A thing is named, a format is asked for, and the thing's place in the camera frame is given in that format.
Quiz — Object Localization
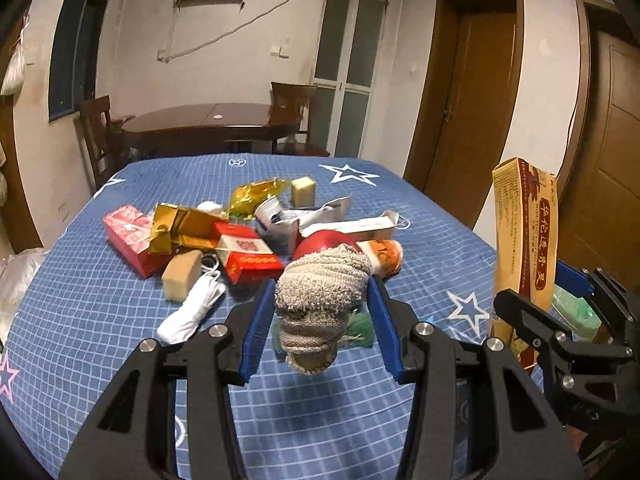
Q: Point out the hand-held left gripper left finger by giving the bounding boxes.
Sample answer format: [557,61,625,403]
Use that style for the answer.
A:
[59,279,277,480]

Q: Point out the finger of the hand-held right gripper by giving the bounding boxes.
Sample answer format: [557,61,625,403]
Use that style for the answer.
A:
[555,260,640,323]
[492,288,628,376]

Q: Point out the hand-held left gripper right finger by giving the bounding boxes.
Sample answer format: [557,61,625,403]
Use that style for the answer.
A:
[367,275,586,480]

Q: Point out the green mesh scrubber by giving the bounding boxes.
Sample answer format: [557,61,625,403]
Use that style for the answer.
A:
[271,310,375,350]

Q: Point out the green-lined trash bin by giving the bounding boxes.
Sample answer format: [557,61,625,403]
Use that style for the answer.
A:
[550,285,601,343]

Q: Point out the grey sock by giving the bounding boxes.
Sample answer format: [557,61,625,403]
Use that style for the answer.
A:
[274,243,373,376]

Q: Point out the long yellow cardboard box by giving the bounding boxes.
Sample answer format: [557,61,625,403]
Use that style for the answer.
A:
[487,157,558,376]

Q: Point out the yellow sponge block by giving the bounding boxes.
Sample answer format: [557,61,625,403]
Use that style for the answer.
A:
[161,249,203,303]
[291,176,317,207]

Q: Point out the white sock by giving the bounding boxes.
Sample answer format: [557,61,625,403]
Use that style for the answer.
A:
[156,275,227,345]

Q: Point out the red cigarette pack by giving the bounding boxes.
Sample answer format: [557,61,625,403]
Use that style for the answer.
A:
[214,221,285,286]

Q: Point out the white toothpaste box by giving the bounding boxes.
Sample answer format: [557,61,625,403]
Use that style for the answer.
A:
[300,210,401,242]

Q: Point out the red apple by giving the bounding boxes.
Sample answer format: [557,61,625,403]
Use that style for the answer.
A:
[292,231,361,261]

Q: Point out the crumpled white grey packet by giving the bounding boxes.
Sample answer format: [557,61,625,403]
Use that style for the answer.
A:
[255,196,301,256]

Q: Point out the gold foil wrapper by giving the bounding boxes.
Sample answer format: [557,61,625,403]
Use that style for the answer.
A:
[149,203,231,256]

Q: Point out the brown panelled door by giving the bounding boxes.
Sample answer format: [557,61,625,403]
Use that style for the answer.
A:
[555,0,640,306]

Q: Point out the white foil pouch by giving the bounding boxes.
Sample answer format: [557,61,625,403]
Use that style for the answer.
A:
[277,197,351,226]

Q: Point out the yellow foil packet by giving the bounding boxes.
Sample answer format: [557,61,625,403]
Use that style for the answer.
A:
[228,178,292,219]

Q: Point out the large red carton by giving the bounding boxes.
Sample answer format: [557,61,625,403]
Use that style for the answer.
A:
[103,204,173,278]

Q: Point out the brown wooden door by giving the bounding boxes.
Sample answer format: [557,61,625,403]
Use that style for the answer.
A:
[402,0,525,231]

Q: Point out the round wooden table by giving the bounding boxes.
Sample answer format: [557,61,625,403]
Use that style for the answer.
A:
[121,103,301,156]

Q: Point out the wooden chair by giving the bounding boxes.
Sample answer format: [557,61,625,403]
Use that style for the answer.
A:
[77,95,133,191]
[270,81,331,157]

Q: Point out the white sack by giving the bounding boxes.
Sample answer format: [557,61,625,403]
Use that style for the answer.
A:
[0,247,46,331]

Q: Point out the frosted glass double door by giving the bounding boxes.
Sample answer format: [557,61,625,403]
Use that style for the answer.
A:
[312,0,390,158]

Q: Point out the dark window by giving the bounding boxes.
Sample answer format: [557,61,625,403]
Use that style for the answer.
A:
[47,0,118,123]

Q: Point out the hanging white bag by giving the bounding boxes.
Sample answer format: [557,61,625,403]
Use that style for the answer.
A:
[0,25,28,96]

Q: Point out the wall cable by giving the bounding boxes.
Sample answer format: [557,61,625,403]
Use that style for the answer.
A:
[165,0,331,61]

